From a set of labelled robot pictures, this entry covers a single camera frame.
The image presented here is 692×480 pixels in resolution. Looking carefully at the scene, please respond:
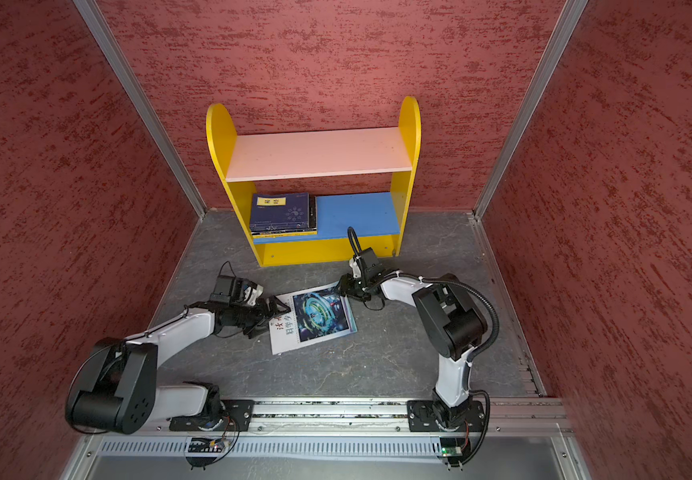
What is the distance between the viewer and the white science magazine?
89 cm

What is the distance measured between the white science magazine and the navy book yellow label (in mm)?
218

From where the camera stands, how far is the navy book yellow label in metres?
0.93
